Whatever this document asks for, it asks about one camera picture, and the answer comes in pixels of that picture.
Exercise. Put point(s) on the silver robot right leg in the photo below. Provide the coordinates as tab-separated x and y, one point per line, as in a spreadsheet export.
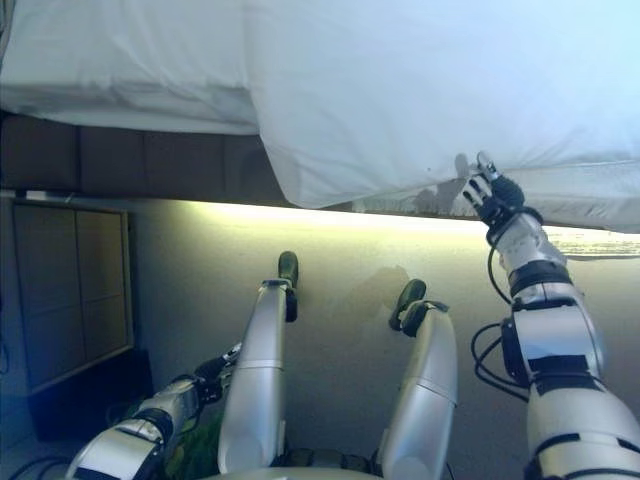
425	390

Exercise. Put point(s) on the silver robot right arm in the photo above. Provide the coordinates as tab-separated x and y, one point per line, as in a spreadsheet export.
550	350

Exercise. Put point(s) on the dark upholstered bed frame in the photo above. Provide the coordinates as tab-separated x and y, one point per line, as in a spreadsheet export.
125	160

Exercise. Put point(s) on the wooden nightstand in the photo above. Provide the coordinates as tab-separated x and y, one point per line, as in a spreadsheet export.
65	290

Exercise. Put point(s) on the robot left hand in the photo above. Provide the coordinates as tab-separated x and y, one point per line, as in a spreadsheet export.
212	371

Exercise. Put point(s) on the black floor box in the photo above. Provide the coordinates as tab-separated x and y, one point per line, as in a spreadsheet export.
100	405

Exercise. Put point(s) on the white bed sheet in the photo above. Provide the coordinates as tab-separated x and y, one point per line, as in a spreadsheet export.
125	60

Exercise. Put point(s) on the pale striped floor rug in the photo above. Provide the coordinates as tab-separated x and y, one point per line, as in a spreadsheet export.
600	247

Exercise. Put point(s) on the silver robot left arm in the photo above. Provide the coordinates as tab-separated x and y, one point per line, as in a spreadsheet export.
130	435

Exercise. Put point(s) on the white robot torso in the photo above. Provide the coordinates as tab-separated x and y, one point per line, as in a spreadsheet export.
310	474

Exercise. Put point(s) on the silver robot left leg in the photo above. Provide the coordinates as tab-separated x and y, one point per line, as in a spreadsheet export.
255	375

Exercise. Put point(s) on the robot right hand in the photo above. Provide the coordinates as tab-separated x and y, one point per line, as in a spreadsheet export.
497	197

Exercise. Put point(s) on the silver robot leg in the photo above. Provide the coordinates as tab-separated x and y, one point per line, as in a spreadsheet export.
255	375
425	390

